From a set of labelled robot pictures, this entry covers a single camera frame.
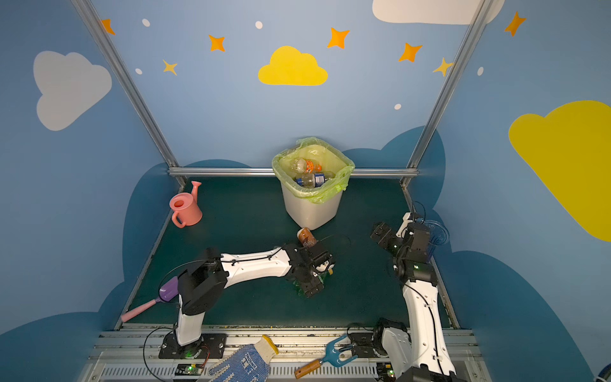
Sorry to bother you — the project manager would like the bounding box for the green bin liner bag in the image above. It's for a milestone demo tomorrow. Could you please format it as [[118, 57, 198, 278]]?
[[272, 137, 355, 204]]

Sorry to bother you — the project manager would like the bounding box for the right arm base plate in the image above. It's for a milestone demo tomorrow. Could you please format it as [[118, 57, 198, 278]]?
[[348, 332, 383, 358]]

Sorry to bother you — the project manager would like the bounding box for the blue white work glove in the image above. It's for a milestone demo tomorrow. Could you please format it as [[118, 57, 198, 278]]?
[[208, 335, 278, 382]]

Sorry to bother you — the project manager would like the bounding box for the green soda bottle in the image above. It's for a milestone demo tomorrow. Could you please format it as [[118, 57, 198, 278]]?
[[294, 269, 334, 297]]

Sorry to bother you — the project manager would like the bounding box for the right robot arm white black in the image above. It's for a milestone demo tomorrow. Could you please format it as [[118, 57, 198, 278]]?
[[371, 213, 461, 381]]

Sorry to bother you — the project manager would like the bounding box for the purple blue glass vase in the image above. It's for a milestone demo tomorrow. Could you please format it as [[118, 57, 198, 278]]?
[[423, 220, 450, 256]]

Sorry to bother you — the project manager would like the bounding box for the pink watering can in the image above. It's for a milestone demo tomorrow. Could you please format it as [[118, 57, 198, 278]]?
[[170, 181, 203, 229]]

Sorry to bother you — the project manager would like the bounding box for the brown tea bottle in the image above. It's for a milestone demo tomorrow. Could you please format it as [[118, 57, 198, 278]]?
[[297, 228, 318, 248]]

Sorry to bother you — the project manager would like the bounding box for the clear bottle blue cap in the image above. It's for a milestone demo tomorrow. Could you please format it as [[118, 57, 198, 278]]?
[[294, 171, 335, 189]]

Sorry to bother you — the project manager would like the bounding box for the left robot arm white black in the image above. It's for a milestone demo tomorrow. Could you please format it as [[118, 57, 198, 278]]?
[[173, 241, 335, 347]]

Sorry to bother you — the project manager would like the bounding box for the blue garden hand rake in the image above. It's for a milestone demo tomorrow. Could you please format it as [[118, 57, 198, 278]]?
[[294, 334, 358, 380]]

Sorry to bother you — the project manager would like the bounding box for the circuit board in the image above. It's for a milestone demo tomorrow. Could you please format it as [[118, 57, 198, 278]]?
[[376, 363, 396, 382], [174, 364, 205, 377]]

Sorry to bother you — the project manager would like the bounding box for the right circuit board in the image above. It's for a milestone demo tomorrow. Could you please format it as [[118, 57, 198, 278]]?
[[376, 363, 396, 382]]

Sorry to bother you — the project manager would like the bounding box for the purple pink toy shovel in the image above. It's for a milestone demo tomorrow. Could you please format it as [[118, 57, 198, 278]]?
[[120, 276, 178, 322]]

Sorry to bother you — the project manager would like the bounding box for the bottle orange cap orange label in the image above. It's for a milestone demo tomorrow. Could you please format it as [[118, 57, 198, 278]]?
[[291, 158, 322, 174]]

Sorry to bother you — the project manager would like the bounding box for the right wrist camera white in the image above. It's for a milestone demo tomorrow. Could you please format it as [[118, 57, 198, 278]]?
[[396, 212, 414, 238]]

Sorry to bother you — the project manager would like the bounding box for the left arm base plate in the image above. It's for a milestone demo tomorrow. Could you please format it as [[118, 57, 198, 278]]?
[[158, 331, 228, 360]]

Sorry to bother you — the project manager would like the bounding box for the white trash bin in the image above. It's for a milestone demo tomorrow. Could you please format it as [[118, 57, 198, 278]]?
[[282, 186, 342, 231]]

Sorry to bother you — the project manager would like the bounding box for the left circuit board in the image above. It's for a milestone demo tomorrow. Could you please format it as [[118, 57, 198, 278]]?
[[174, 364, 205, 377]]

